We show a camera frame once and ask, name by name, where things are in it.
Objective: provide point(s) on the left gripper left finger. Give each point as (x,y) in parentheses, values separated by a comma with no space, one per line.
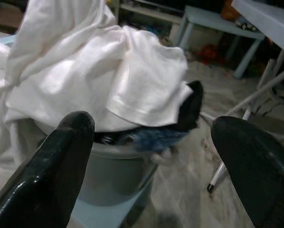
(42,180)

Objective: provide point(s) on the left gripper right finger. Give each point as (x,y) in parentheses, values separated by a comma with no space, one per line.
(260,175)

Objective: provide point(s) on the white shirt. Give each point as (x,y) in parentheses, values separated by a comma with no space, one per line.
(73,71)

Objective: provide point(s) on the pale blue plastic stool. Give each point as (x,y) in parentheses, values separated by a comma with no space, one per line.
(104,213)

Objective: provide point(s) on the grey laundry bucket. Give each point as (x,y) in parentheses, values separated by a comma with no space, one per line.
(116,171)

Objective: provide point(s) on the black garment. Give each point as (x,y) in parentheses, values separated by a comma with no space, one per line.
(192,104)

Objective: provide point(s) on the blue plaid garment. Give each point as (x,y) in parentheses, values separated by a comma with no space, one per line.
(156,140)

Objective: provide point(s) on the red floor toy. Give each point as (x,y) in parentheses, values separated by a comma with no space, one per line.
(209,54)

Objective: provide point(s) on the white purple toy car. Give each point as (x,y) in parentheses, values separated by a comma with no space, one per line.
(246,25)

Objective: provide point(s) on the pale blue small table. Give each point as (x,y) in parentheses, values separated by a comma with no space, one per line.
(215,21)

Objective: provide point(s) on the white plastic folding table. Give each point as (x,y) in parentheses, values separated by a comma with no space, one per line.
(263,14)

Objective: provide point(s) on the orange bag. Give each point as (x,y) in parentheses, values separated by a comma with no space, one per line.
(230,10)

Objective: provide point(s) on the white low TV bench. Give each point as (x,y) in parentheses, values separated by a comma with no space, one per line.
(151,10)

